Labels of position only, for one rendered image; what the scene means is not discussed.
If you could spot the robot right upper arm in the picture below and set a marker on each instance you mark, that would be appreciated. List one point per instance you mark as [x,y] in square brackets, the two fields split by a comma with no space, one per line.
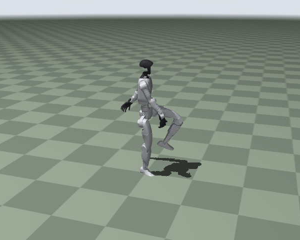
[145,89]

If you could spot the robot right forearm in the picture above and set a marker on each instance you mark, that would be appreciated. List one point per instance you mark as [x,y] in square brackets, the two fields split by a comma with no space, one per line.
[156,107]

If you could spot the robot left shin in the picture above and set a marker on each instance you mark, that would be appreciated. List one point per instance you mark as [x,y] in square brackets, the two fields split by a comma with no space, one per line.
[171,131]

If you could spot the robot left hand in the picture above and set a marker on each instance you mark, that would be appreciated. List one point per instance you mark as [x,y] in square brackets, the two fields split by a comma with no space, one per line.
[126,105]

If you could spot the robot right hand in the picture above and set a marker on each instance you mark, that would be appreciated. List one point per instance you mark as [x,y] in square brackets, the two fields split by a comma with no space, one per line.
[162,122]

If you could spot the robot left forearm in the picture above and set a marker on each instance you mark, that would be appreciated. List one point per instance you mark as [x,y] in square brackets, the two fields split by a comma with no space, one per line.
[134,97]

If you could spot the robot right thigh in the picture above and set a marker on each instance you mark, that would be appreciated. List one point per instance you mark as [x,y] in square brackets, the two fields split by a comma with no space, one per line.
[146,131]

